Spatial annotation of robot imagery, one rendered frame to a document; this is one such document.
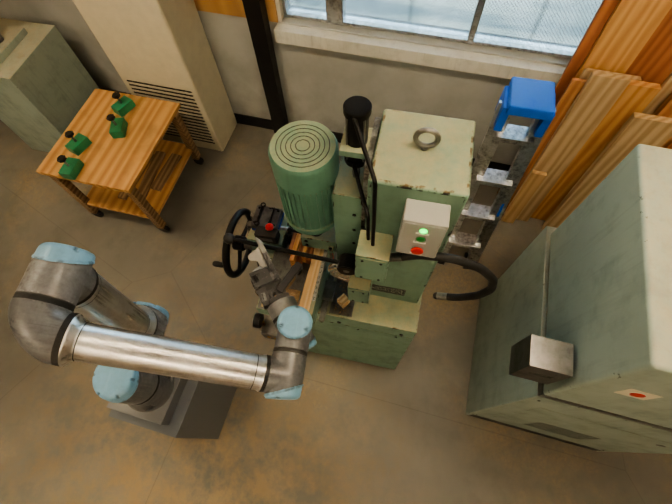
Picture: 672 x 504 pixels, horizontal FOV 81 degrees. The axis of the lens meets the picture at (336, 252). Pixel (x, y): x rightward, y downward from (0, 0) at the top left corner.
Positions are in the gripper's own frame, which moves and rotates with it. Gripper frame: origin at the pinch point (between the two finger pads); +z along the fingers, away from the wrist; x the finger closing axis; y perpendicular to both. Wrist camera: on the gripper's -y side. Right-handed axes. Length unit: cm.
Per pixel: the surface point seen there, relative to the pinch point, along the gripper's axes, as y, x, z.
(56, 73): 59, 78, 204
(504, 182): -112, 24, -7
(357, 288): -20.7, -2.8, -27.5
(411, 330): -38, 23, -44
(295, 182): -10.9, -36.0, -4.9
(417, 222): -28, -44, -30
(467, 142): -47, -49, -19
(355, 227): -25.1, -17.4, -14.6
